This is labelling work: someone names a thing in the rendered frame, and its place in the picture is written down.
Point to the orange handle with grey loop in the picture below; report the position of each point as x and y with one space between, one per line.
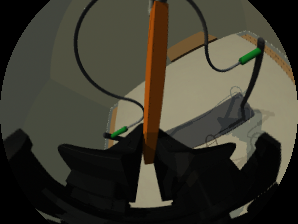
154 76

